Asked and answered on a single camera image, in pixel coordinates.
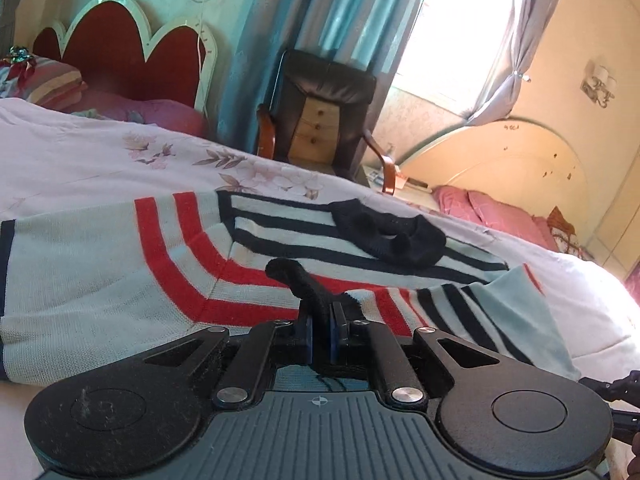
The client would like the magenta pillow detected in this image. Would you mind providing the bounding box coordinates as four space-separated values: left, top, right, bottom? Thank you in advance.
66 90 207 138

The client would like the grey tied-back curtain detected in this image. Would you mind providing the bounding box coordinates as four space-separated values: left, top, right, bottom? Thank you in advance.
466 0 559 126

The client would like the teal curtain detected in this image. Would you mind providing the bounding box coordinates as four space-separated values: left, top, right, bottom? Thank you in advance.
215 0 423 153

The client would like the red heart-shaped headboard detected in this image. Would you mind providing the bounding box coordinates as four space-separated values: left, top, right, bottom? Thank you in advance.
32 0 218 112

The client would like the floral white bed quilt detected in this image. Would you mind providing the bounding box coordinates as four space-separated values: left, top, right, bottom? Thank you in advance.
0 96 640 480

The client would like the striped knit children's sweater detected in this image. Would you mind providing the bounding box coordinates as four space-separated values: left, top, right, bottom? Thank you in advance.
1 192 578 386

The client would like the wall lamp sconce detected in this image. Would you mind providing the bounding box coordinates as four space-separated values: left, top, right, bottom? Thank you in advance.
580 61 617 108

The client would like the cream arched headboard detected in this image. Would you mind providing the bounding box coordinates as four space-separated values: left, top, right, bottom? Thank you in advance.
400 119 588 236

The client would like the striped pillow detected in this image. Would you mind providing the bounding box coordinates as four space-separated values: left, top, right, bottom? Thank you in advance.
1 56 88 112

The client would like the black leather wooden armchair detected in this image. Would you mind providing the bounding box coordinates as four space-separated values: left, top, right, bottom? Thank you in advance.
256 50 397 195

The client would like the orange patterned cushion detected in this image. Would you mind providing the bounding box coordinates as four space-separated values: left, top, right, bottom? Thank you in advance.
547 206 591 261

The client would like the pink pillow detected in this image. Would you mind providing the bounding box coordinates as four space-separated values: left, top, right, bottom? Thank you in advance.
433 185 559 252

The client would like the bedside nightstand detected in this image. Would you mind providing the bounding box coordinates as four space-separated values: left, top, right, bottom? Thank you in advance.
360 165 432 200

